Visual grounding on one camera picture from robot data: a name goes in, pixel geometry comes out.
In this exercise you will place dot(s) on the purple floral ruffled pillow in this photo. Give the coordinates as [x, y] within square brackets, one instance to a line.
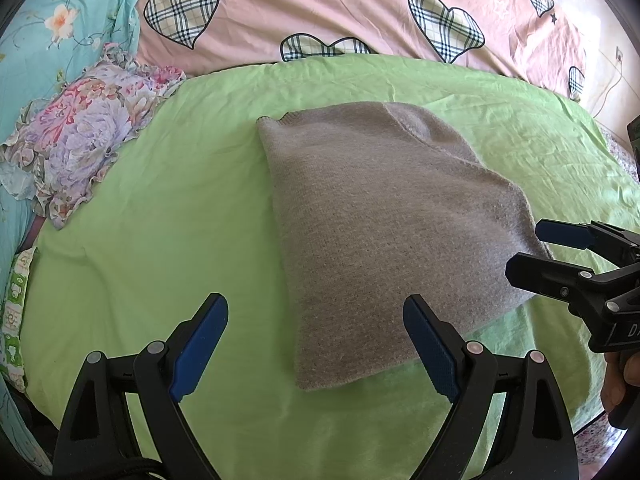
[85, 130]

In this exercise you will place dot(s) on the pink plaid-heart quilt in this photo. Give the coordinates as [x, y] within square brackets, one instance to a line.
[310, 0]

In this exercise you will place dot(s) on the green bed sheet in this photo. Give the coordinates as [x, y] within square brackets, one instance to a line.
[175, 210]

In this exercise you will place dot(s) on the person's right hand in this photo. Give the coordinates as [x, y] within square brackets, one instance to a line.
[620, 380]

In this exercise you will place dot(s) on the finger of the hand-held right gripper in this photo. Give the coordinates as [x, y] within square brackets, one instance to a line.
[540, 272]
[560, 232]

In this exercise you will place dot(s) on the beige knit sweater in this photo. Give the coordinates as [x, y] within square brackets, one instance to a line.
[375, 235]

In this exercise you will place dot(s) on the teal floral quilt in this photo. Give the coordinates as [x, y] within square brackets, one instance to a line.
[30, 60]

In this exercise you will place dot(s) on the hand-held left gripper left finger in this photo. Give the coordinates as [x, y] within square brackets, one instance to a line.
[200, 345]

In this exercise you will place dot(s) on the white wall socket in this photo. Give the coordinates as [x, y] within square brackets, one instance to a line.
[620, 54]

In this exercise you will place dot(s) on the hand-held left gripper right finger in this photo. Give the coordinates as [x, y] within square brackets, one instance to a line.
[430, 345]

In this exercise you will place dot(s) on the dark green object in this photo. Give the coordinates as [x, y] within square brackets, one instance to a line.
[636, 145]

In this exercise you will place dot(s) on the green and white printed cloth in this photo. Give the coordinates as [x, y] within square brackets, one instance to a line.
[12, 310]

